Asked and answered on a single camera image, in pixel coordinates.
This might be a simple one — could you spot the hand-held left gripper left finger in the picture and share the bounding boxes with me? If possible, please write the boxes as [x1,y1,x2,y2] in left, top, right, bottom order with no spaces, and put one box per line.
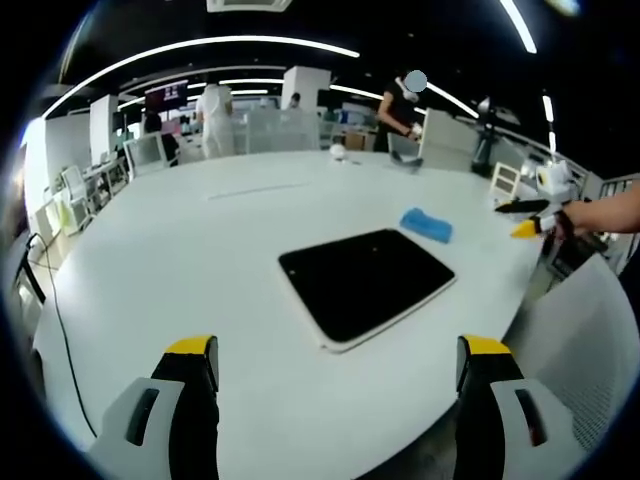
[85,335,221,480]

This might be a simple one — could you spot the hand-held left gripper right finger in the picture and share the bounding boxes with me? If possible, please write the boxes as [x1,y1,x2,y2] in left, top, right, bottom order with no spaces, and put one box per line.
[454,334,586,480]

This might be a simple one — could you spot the blue cleaning cloth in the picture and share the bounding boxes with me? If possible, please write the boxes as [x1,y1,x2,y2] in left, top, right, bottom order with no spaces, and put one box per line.
[399,207,454,245]

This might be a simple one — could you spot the black tripod stand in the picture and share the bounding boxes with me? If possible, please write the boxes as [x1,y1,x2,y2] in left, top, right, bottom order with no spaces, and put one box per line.
[470,95,519,176]

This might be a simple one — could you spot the white mesh chair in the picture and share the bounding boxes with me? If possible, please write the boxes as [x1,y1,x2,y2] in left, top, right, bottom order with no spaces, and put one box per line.
[502,249,640,454]

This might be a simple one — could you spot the white office chair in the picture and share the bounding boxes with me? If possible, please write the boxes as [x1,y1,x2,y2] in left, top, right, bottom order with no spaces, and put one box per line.
[122,130,169,177]

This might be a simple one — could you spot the ceiling air conditioner vent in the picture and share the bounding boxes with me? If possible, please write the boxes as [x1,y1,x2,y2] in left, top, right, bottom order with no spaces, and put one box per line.
[205,0,294,14]

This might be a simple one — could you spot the black cable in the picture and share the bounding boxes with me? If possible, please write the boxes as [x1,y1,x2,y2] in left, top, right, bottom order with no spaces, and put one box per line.
[23,232,99,439]

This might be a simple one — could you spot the dark wall screen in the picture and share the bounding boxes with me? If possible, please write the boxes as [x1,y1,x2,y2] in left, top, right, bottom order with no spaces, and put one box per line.
[144,79,190,112]

